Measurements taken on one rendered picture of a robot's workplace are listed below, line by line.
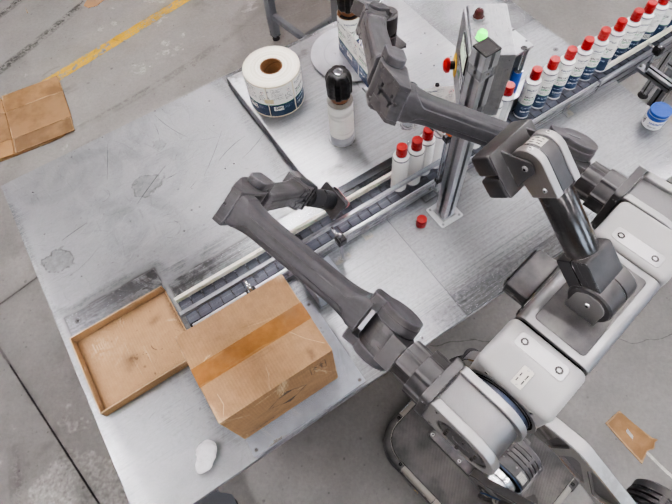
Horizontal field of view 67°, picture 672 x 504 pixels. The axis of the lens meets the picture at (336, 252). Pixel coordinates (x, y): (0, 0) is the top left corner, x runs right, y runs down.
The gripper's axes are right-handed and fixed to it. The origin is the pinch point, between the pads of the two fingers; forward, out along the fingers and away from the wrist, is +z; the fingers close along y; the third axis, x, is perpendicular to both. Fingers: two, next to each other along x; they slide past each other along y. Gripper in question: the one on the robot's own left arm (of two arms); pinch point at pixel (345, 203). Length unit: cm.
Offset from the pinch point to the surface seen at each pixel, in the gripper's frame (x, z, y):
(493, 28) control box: -61, -20, -10
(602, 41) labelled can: -86, 55, -4
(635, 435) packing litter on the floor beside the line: 8, 110, -114
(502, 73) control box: -55, -18, -18
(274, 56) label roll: -14, 2, 60
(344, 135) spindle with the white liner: -11.5, 9.9, 22.4
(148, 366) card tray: 65, -39, -6
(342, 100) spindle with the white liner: -21.5, -1.8, 23.4
